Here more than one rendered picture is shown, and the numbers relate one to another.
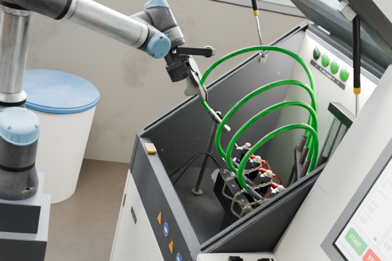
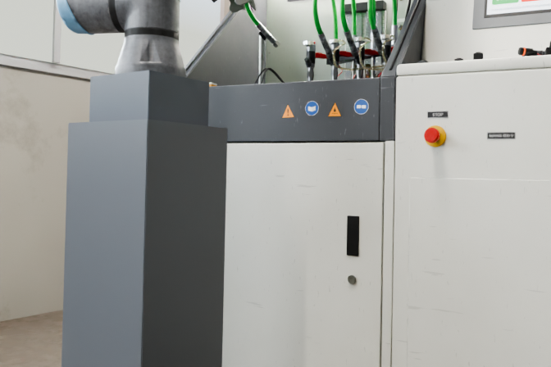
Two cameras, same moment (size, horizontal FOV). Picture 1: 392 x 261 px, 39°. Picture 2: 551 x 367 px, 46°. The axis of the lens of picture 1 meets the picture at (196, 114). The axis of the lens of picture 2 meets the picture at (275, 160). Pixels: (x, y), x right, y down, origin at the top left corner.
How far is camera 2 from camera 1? 1.62 m
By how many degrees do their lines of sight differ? 45
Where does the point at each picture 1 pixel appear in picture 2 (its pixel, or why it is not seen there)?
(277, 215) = (418, 33)
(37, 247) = (220, 139)
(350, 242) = (500, 2)
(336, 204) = not seen: outside the picture
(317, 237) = (463, 27)
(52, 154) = not seen: outside the picture
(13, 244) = (199, 134)
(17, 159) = (175, 18)
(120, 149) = not seen: outside the picture
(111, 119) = not seen: outside the picture
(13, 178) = (174, 47)
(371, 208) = not seen: outside the picture
